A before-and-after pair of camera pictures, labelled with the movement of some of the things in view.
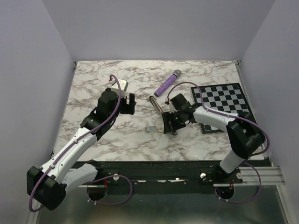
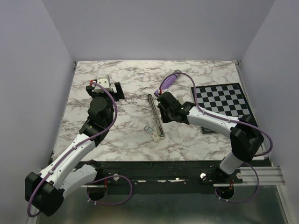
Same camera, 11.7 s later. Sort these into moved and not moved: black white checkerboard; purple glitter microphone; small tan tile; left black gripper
Moved: small tan tile; left black gripper
Not moved: purple glitter microphone; black white checkerboard
